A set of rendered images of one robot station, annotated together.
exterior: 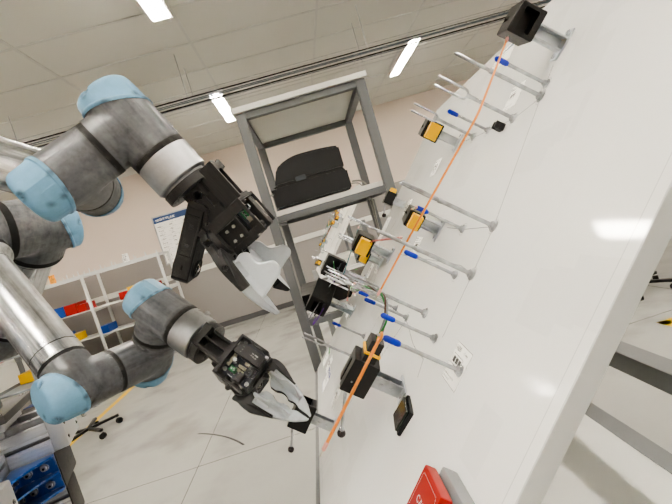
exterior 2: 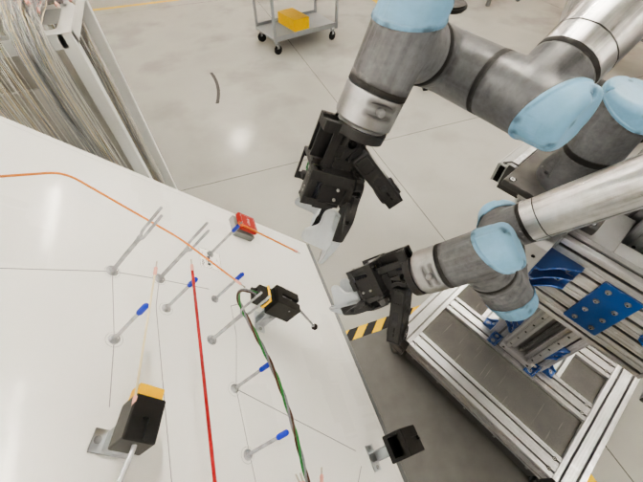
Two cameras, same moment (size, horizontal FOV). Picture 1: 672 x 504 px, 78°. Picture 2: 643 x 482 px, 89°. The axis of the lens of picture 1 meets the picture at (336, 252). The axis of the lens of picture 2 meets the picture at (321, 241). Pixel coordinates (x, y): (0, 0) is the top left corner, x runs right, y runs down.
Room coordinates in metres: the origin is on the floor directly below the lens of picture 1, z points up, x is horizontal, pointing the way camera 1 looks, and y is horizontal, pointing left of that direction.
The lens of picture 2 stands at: (0.91, 0.00, 1.71)
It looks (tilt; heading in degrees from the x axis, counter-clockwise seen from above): 53 degrees down; 162
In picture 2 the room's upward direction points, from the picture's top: straight up
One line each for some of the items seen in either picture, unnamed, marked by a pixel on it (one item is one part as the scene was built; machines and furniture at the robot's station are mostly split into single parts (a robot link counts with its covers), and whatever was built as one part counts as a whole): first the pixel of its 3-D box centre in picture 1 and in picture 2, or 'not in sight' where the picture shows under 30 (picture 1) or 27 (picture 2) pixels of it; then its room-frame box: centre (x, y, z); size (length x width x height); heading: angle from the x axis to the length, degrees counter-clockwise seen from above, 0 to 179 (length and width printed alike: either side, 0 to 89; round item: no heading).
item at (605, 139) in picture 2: not in sight; (613, 119); (0.51, 0.77, 1.33); 0.13 x 0.12 x 0.14; 18
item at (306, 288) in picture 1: (338, 286); not in sight; (1.75, 0.03, 1.09); 0.35 x 0.33 x 0.07; 2
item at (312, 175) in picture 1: (307, 179); not in sight; (1.71, 0.02, 1.56); 0.30 x 0.23 x 0.19; 94
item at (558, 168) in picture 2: not in sight; (581, 165); (0.51, 0.77, 1.21); 0.15 x 0.15 x 0.10
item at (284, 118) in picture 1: (361, 316); not in sight; (1.81, -0.03, 0.93); 0.61 x 0.50 x 1.85; 2
